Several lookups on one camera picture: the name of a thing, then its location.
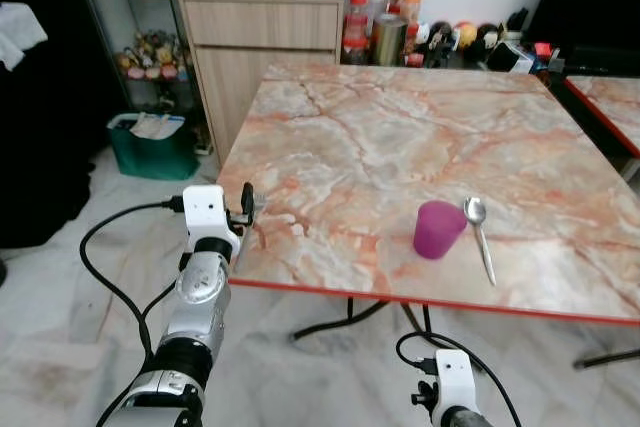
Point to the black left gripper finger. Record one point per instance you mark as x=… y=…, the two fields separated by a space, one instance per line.
x=248 y=197

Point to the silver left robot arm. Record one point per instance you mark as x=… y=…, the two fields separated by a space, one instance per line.
x=200 y=292

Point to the green storage bin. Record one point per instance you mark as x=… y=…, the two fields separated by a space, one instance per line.
x=150 y=157

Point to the light wooden cabinet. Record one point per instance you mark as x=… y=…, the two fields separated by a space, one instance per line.
x=255 y=57

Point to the purple plastic cup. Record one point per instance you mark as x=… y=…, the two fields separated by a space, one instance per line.
x=438 y=232

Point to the silver metal spoon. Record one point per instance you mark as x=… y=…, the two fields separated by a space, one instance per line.
x=475 y=211

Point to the black hanging garment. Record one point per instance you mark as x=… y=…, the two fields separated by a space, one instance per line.
x=50 y=147

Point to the shiny metal canister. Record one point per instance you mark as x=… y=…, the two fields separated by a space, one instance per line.
x=389 y=42

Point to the glass display cabinet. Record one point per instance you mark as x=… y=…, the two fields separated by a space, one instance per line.
x=120 y=7

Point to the yellow round toy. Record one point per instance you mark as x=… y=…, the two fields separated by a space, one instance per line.
x=466 y=35

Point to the white hanging cloth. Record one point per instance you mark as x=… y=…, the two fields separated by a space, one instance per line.
x=20 y=35

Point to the black round toy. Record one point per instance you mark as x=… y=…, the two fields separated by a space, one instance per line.
x=489 y=35

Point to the small white box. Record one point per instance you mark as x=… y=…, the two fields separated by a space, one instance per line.
x=515 y=57

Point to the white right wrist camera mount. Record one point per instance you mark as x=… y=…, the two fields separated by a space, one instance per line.
x=452 y=377

